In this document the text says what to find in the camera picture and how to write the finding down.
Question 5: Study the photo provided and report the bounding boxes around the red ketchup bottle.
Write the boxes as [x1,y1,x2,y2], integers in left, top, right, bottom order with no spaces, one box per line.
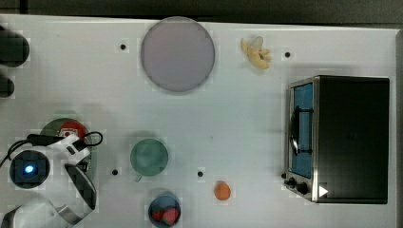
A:
[58,121,87,138]

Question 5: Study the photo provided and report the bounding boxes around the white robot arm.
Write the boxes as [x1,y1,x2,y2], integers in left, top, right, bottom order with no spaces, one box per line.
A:
[1,150,97,228]

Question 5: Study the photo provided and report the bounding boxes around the green strainer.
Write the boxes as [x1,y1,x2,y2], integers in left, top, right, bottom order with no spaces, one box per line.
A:
[40,118,96,180]

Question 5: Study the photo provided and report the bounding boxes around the grey round plate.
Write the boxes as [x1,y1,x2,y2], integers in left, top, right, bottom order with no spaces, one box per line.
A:
[141,16,215,92]

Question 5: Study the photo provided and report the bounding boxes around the green cup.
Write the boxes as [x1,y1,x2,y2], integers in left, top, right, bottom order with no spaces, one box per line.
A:
[130,139,169,182]

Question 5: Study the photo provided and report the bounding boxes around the orange fruit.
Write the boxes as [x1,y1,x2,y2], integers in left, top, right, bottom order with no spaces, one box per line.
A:
[214,181,231,200]

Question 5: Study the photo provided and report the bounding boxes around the peeled toy banana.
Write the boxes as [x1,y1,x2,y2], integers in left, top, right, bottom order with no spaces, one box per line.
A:
[240,36,272,69]

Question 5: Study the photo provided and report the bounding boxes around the blue cup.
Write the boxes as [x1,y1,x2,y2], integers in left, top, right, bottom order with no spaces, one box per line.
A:
[147,193,182,228]

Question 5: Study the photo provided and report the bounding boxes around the toy strawberry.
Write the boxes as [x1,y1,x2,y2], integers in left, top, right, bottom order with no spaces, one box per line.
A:
[151,208,180,226]

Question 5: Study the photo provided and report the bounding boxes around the black toaster oven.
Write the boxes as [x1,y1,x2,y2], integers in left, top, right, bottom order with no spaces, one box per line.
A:
[281,75,390,204]

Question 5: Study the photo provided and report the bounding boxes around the black cylinder holder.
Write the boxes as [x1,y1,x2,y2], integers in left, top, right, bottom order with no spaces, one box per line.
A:
[0,77,14,98]
[0,29,29,67]

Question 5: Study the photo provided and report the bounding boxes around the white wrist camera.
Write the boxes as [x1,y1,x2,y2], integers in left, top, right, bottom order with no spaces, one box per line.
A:
[54,135,90,165]

